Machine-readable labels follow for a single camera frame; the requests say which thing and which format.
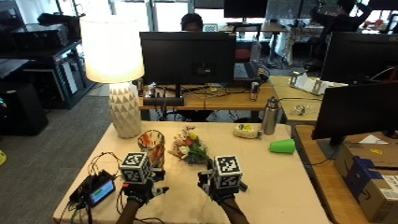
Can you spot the person's left hand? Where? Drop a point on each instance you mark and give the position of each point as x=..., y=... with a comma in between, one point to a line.
x=142, y=188

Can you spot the person's right hand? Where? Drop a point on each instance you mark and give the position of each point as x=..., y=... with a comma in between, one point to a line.
x=207, y=183

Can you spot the white marker cube right glove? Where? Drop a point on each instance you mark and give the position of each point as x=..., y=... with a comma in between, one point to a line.
x=227, y=172

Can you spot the white marker cube glove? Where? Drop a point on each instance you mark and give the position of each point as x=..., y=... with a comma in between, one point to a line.
x=137, y=167
x=227, y=172

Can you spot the beige tablecloth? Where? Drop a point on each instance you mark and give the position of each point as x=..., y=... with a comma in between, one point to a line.
x=187, y=199

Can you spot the white marker cube left glove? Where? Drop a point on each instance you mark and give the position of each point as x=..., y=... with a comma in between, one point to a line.
x=137, y=167

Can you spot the clear glass vase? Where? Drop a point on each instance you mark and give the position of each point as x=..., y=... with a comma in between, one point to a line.
x=152, y=148

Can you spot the bunch of artificial flowers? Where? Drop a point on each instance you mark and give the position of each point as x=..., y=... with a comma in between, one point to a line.
x=190, y=148

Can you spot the black device with lit screen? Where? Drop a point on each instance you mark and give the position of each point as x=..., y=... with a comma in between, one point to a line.
x=97, y=189

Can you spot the white tape roll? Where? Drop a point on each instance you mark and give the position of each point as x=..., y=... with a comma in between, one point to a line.
x=247, y=131

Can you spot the green plastic cup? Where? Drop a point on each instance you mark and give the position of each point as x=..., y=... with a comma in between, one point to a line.
x=283, y=146

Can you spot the steel water bottle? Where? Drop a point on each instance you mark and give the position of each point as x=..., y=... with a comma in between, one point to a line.
x=271, y=116

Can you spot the wooden side desk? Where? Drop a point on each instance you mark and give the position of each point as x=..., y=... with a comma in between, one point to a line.
x=332, y=186

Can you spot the small silver can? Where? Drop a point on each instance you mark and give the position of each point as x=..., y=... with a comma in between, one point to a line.
x=255, y=90

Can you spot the black laptop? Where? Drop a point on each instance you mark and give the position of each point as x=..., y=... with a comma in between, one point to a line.
x=248, y=72

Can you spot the white table lamp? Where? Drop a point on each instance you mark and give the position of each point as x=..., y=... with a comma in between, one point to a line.
x=114, y=71

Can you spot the brown cardboard box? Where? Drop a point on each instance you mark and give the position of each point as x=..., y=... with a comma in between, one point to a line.
x=368, y=180

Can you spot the white paper holder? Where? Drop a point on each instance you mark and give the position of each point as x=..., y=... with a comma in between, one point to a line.
x=311, y=82

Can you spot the black monitor with stand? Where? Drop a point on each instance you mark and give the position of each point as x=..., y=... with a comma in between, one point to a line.
x=357, y=112

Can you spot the black equipment rack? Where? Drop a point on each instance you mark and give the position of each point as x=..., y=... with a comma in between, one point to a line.
x=46, y=68

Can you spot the large black computer monitor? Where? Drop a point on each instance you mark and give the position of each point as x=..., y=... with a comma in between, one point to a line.
x=359, y=57

